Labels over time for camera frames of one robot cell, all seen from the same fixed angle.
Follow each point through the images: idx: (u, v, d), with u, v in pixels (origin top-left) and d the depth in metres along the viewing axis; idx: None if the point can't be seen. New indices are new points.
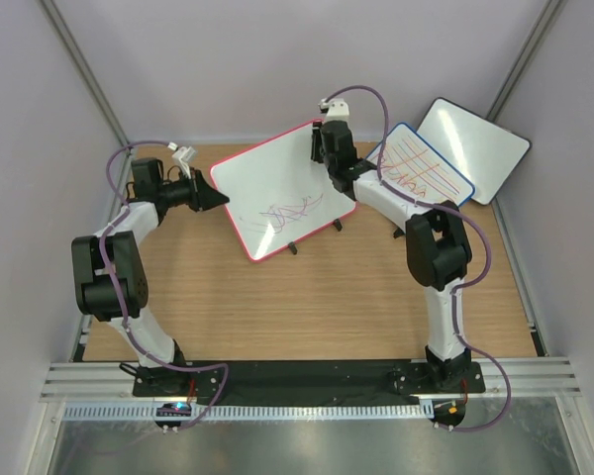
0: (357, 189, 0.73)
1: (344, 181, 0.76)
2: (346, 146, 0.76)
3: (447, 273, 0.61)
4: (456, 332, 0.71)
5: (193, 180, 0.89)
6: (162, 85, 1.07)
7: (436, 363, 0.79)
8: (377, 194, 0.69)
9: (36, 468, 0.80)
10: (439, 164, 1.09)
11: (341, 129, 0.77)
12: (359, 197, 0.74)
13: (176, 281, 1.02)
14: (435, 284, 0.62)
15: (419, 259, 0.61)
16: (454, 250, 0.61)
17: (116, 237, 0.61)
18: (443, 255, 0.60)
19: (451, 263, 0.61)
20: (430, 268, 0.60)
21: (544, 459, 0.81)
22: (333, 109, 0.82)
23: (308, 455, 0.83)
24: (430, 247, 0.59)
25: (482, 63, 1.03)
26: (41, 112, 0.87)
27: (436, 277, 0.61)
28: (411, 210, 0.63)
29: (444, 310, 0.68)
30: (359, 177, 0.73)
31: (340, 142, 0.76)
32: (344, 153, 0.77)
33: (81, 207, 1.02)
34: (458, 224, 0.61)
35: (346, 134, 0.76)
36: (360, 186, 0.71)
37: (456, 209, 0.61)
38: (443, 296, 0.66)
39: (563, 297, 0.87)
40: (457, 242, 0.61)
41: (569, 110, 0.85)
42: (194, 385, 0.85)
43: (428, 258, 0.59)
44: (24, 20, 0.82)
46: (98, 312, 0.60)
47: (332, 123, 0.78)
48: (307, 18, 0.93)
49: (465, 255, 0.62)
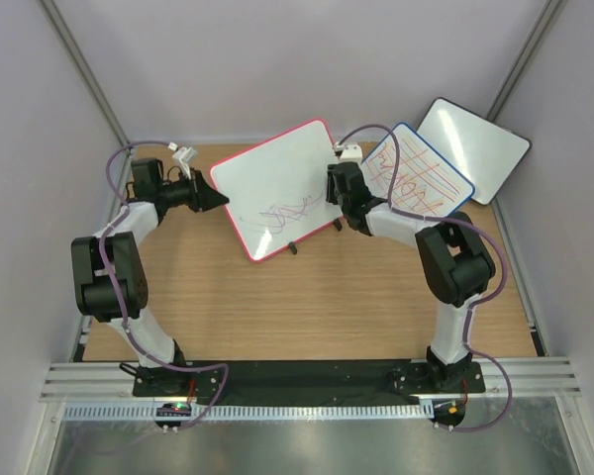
0: (371, 222, 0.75)
1: (358, 219, 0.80)
2: (358, 186, 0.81)
3: (469, 287, 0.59)
4: (464, 339, 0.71)
5: (193, 180, 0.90)
6: (162, 85, 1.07)
7: (436, 363, 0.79)
8: (388, 222, 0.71)
9: (36, 468, 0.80)
10: (438, 164, 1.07)
11: (351, 168, 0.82)
12: (375, 231, 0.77)
13: (176, 281, 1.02)
14: (457, 300, 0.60)
15: (437, 274, 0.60)
16: (474, 263, 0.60)
17: (116, 237, 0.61)
18: (461, 268, 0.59)
19: (471, 277, 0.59)
20: (449, 281, 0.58)
21: (544, 459, 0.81)
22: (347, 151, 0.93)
23: (308, 455, 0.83)
24: (445, 259, 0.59)
25: (481, 63, 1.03)
26: (41, 112, 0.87)
27: (456, 291, 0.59)
28: (421, 226, 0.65)
29: (456, 322, 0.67)
30: (371, 210, 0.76)
31: (351, 182, 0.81)
32: (356, 193, 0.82)
33: (81, 207, 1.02)
34: (474, 237, 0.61)
35: (356, 174, 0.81)
36: (373, 217, 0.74)
37: (467, 221, 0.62)
38: (459, 309, 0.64)
39: (563, 297, 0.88)
40: (475, 254, 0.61)
41: (569, 110, 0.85)
42: (194, 385, 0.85)
43: (446, 272, 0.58)
44: (24, 20, 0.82)
46: (98, 312, 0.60)
47: (344, 163, 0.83)
48: (307, 17, 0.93)
49: (488, 268, 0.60)
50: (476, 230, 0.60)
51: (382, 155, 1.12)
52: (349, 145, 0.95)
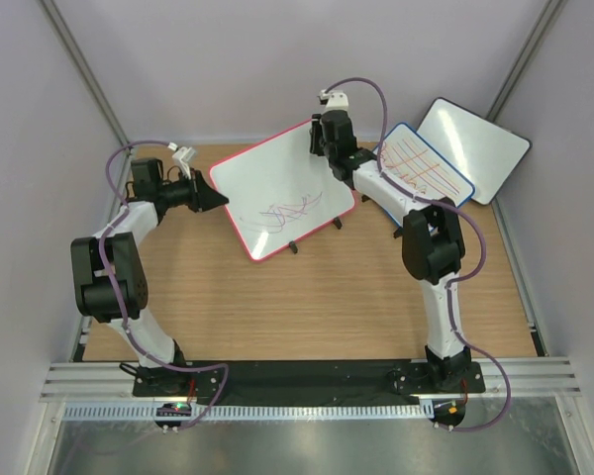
0: (356, 179, 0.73)
1: (343, 170, 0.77)
2: (346, 136, 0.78)
3: (442, 267, 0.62)
4: (453, 329, 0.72)
5: (193, 180, 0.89)
6: (162, 85, 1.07)
7: (436, 362, 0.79)
8: (377, 185, 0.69)
9: (36, 468, 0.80)
10: (439, 164, 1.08)
11: (342, 117, 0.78)
12: (358, 187, 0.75)
13: (176, 281, 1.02)
14: (427, 277, 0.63)
15: (414, 253, 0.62)
16: (448, 247, 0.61)
17: (116, 237, 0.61)
18: (438, 250, 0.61)
19: (445, 259, 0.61)
20: (426, 262, 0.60)
21: (544, 459, 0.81)
22: (333, 100, 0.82)
23: (308, 455, 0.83)
24: (426, 242, 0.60)
25: (482, 63, 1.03)
26: (40, 112, 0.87)
27: (428, 271, 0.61)
28: (409, 204, 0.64)
29: (440, 306, 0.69)
30: (360, 167, 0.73)
31: (339, 130, 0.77)
32: (344, 142, 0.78)
33: (81, 207, 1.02)
34: (455, 220, 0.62)
35: (345, 122, 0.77)
36: (360, 177, 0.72)
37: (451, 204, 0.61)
38: (436, 289, 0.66)
39: (563, 297, 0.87)
40: (452, 238, 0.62)
41: (569, 109, 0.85)
42: (194, 385, 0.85)
43: (423, 254, 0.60)
44: (24, 20, 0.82)
46: (98, 313, 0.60)
47: (333, 112, 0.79)
48: (307, 18, 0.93)
49: (459, 250, 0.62)
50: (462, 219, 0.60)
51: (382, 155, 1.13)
52: (334, 92, 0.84)
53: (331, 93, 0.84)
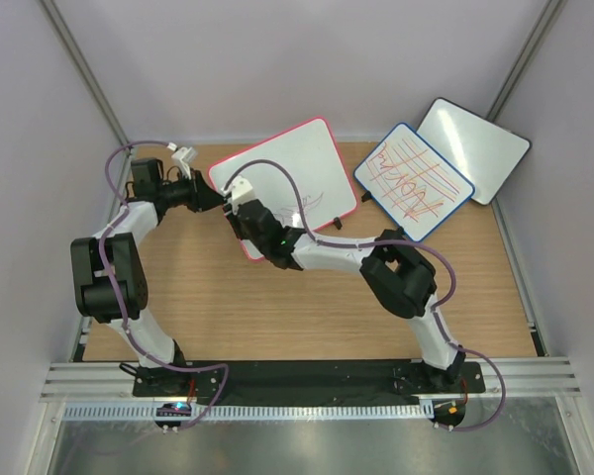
0: (299, 259, 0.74)
1: (284, 257, 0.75)
2: (270, 224, 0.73)
3: (423, 295, 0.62)
4: (446, 338, 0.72)
5: (193, 180, 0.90)
6: (161, 85, 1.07)
7: (439, 373, 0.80)
8: (320, 254, 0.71)
9: (36, 468, 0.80)
10: (438, 164, 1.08)
11: (259, 209, 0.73)
12: (305, 264, 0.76)
13: (176, 281, 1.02)
14: (417, 311, 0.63)
15: (390, 298, 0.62)
16: (419, 272, 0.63)
17: (116, 239, 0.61)
18: (410, 283, 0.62)
19: (422, 286, 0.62)
20: (405, 299, 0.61)
21: (544, 459, 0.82)
22: (237, 192, 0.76)
23: (308, 455, 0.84)
24: (394, 280, 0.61)
25: (482, 62, 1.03)
26: (39, 111, 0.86)
27: (414, 304, 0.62)
28: (357, 254, 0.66)
29: (430, 327, 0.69)
30: (295, 247, 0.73)
31: (264, 223, 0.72)
32: (270, 232, 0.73)
33: (80, 208, 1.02)
34: (409, 247, 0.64)
35: (264, 212, 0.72)
36: (300, 255, 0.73)
37: (396, 237, 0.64)
38: (425, 317, 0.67)
39: (563, 296, 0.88)
40: (416, 264, 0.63)
41: (570, 109, 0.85)
42: (194, 385, 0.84)
43: (399, 292, 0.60)
44: (24, 21, 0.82)
46: (98, 313, 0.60)
47: (247, 205, 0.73)
48: (307, 18, 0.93)
49: (429, 270, 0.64)
50: (410, 244, 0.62)
51: (382, 155, 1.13)
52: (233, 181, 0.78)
53: (231, 186, 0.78)
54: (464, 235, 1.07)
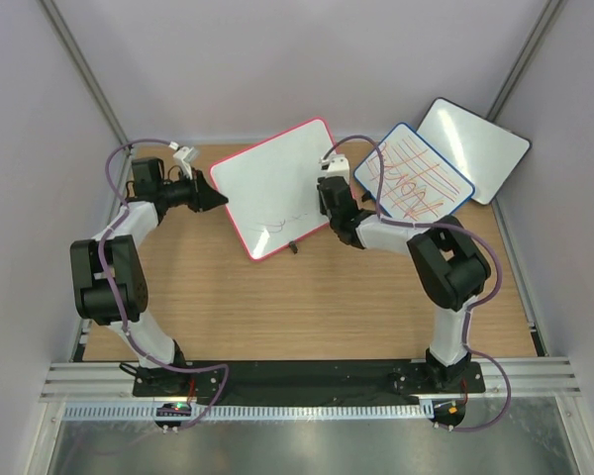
0: (363, 235, 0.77)
1: (349, 234, 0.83)
2: (346, 200, 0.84)
3: (466, 290, 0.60)
4: (463, 339, 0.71)
5: (194, 180, 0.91)
6: (162, 85, 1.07)
7: (436, 365, 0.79)
8: (379, 231, 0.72)
9: (36, 468, 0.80)
10: (439, 164, 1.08)
11: (341, 184, 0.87)
12: (367, 242, 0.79)
13: (177, 281, 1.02)
14: (456, 303, 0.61)
15: (433, 281, 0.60)
16: (468, 265, 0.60)
17: (116, 242, 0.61)
18: (457, 272, 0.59)
19: (468, 280, 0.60)
20: (446, 286, 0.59)
21: (544, 459, 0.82)
22: (335, 164, 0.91)
23: (308, 455, 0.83)
24: (441, 264, 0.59)
25: (482, 62, 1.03)
26: (39, 112, 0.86)
27: (454, 296, 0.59)
28: (411, 233, 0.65)
29: (455, 325, 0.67)
30: (362, 223, 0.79)
31: (339, 196, 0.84)
32: (344, 207, 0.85)
33: (81, 207, 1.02)
34: (467, 239, 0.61)
35: (344, 189, 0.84)
36: (365, 230, 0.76)
37: (458, 225, 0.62)
38: (457, 313, 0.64)
39: (563, 296, 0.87)
40: (468, 255, 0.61)
41: (569, 109, 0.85)
42: (194, 385, 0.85)
43: (443, 277, 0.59)
44: (24, 21, 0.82)
46: (98, 316, 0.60)
47: (335, 177, 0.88)
48: (308, 17, 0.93)
49: (483, 269, 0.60)
50: (468, 234, 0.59)
51: (382, 155, 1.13)
52: (335, 159, 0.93)
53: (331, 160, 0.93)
54: None
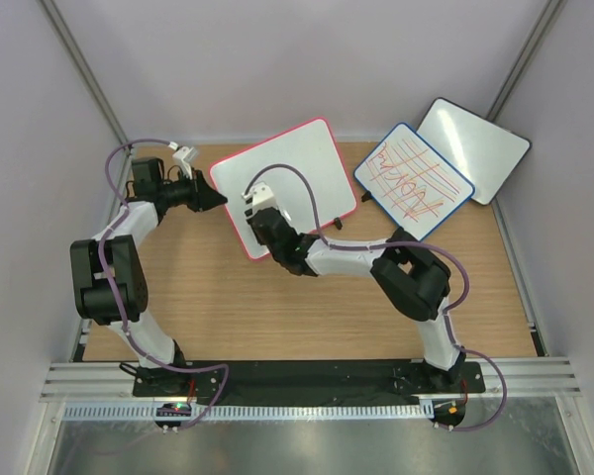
0: (314, 263, 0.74)
1: (299, 263, 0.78)
2: (285, 232, 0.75)
3: (437, 297, 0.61)
4: (452, 339, 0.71)
5: (193, 180, 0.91)
6: (162, 84, 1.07)
7: (439, 373, 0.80)
8: (331, 258, 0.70)
9: (36, 468, 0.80)
10: (439, 164, 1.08)
11: (271, 216, 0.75)
12: (320, 269, 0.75)
13: (177, 281, 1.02)
14: (432, 313, 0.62)
15: (404, 300, 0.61)
16: (432, 273, 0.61)
17: (116, 241, 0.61)
18: (424, 285, 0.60)
19: (436, 288, 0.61)
20: (419, 301, 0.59)
21: (544, 459, 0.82)
22: (257, 197, 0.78)
23: (308, 455, 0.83)
24: (407, 282, 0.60)
25: (482, 63, 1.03)
26: (40, 111, 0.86)
27: (429, 307, 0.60)
28: (368, 256, 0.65)
29: (439, 330, 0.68)
30: (309, 252, 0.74)
31: (277, 231, 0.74)
32: (284, 238, 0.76)
33: (81, 207, 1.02)
34: (422, 248, 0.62)
35: (278, 221, 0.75)
36: (314, 259, 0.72)
37: (409, 238, 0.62)
38: (437, 321, 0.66)
39: (563, 297, 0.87)
40: (429, 265, 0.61)
41: (570, 109, 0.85)
42: (194, 385, 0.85)
43: (413, 294, 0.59)
44: (25, 21, 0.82)
46: (98, 316, 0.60)
47: (262, 212, 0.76)
48: (308, 17, 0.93)
49: (444, 271, 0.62)
50: (422, 245, 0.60)
51: (382, 155, 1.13)
52: (254, 187, 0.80)
53: (251, 191, 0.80)
54: (464, 236, 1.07)
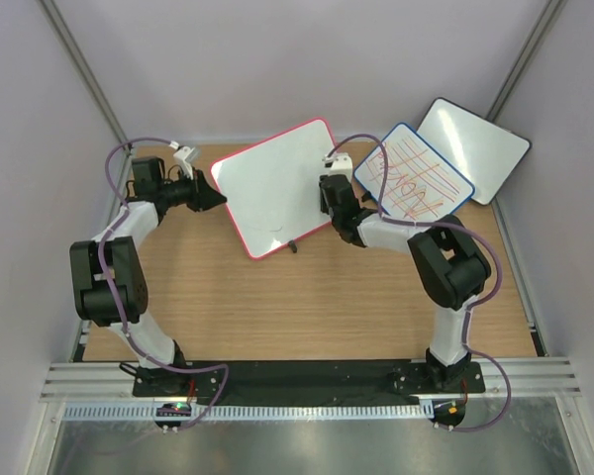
0: (363, 233, 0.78)
1: (350, 232, 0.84)
2: (348, 198, 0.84)
3: (467, 289, 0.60)
4: (463, 339, 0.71)
5: (194, 180, 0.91)
6: (162, 84, 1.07)
7: (436, 365, 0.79)
8: (379, 229, 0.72)
9: (36, 468, 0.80)
10: (439, 164, 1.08)
11: (342, 183, 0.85)
12: (368, 240, 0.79)
13: (177, 281, 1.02)
14: (456, 303, 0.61)
15: (434, 281, 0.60)
16: (469, 264, 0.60)
17: (116, 243, 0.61)
18: (457, 272, 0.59)
19: (469, 279, 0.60)
20: (446, 285, 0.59)
21: (544, 459, 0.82)
22: (339, 163, 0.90)
23: (309, 455, 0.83)
24: (441, 263, 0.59)
25: (482, 63, 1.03)
26: (39, 112, 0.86)
27: (454, 295, 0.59)
28: (412, 232, 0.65)
29: (454, 325, 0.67)
30: (363, 220, 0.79)
31: (341, 195, 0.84)
32: (346, 205, 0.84)
33: (81, 207, 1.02)
34: (467, 239, 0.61)
35: (346, 187, 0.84)
36: (365, 227, 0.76)
37: (458, 224, 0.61)
38: (457, 313, 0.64)
39: (563, 297, 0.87)
40: (469, 255, 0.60)
41: (569, 110, 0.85)
42: (194, 385, 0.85)
43: (443, 277, 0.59)
44: (24, 21, 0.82)
46: (97, 318, 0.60)
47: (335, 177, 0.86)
48: (307, 17, 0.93)
49: (484, 268, 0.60)
50: (468, 233, 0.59)
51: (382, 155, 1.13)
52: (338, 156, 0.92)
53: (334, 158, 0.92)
54: None
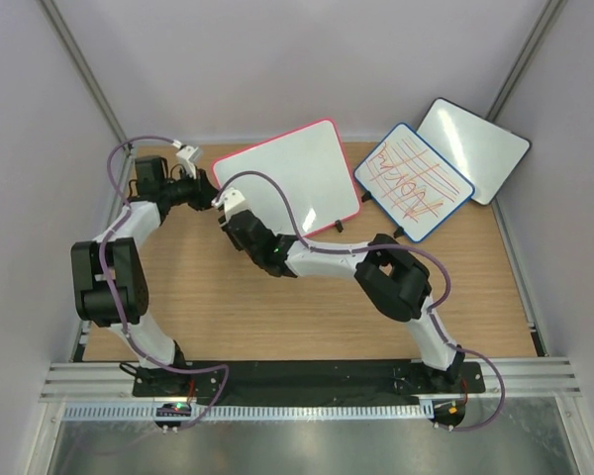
0: (294, 266, 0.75)
1: (278, 265, 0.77)
2: (261, 233, 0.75)
3: (418, 298, 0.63)
4: (445, 339, 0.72)
5: (198, 179, 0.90)
6: (162, 84, 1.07)
7: (440, 374, 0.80)
8: (313, 259, 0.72)
9: (36, 468, 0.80)
10: (438, 164, 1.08)
11: (249, 220, 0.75)
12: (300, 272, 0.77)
13: (177, 281, 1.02)
14: (415, 312, 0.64)
15: (387, 303, 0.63)
16: (412, 274, 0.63)
17: (116, 244, 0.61)
18: (405, 287, 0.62)
19: (417, 289, 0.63)
20: (400, 303, 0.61)
21: (544, 459, 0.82)
22: (230, 202, 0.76)
23: (309, 455, 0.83)
24: (388, 285, 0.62)
25: (482, 62, 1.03)
26: (39, 111, 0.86)
27: (410, 308, 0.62)
28: (350, 260, 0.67)
29: (428, 331, 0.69)
30: (289, 255, 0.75)
31: (254, 233, 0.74)
32: (261, 240, 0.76)
33: (80, 207, 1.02)
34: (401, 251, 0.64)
35: (254, 223, 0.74)
36: (294, 262, 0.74)
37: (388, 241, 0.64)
38: (422, 319, 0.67)
39: (563, 296, 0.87)
40: (410, 266, 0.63)
41: (569, 109, 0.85)
42: (194, 386, 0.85)
43: (395, 296, 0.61)
44: (24, 21, 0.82)
46: (98, 319, 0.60)
47: (238, 219, 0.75)
48: (307, 17, 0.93)
49: (424, 272, 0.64)
50: (400, 247, 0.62)
51: (382, 155, 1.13)
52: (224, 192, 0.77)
53: (221, 196, 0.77)
54: (464, 236, 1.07)
